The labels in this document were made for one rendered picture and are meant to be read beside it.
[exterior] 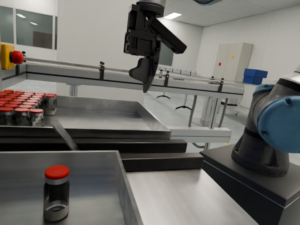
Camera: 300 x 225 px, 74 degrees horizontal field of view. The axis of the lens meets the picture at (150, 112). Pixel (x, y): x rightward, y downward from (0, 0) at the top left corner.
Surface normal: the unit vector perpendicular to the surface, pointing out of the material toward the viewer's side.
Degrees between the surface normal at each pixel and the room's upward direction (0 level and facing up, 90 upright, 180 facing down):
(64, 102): 90
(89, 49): 90
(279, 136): 96
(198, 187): 0
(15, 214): 0
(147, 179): 0
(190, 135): 90
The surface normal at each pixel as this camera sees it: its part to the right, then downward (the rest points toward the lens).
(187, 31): 0.30, 0.27
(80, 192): 0.14, -0.96
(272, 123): -0.41, 0.29
